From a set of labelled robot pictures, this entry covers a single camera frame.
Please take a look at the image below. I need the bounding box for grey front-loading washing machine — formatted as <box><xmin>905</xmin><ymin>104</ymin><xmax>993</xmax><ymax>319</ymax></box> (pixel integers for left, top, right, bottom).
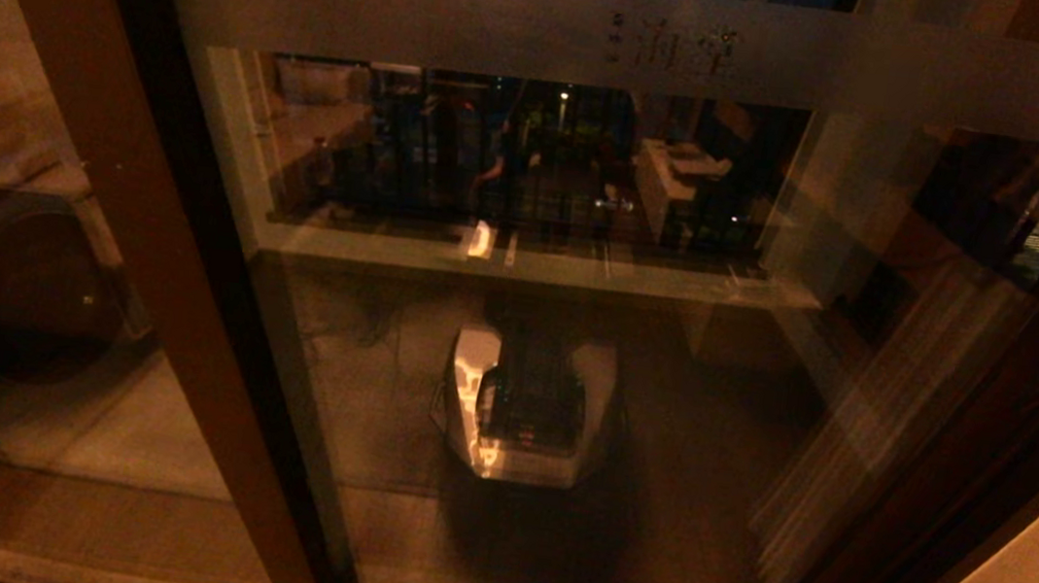
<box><xmin>0</xmin><ymin>154</ymin><xmax>172</xmax><ymax>430</ymax></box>

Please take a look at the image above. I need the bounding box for dark brown door jamb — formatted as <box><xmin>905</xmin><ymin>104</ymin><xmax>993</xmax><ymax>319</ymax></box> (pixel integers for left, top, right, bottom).
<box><xmin>745</xmin><ymin>166</ymin><xmax>1039</xmax><ymax>583</ymax></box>

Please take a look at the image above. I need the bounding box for brown framed fixed glass panel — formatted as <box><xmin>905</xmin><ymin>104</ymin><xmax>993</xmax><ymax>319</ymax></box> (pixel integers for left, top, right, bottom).
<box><xmin>0</xmin><ymin>0</ymin><xmax>427</xmax><ymax>583</ymax></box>

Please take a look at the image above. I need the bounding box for brown framed sliding glass door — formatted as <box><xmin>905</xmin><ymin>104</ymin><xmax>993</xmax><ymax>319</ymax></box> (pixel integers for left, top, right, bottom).
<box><xmin>76</xmin><ymin>0</ymin><xmax>1039</xmax><ymax>583</ymax></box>

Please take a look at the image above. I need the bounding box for long black metal balcony railing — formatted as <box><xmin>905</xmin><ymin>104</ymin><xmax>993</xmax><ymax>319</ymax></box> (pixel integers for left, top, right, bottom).
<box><xmin>260</xmin><ymin>49</ymin><xmax>810</xmax><ymax>265</ymax></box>

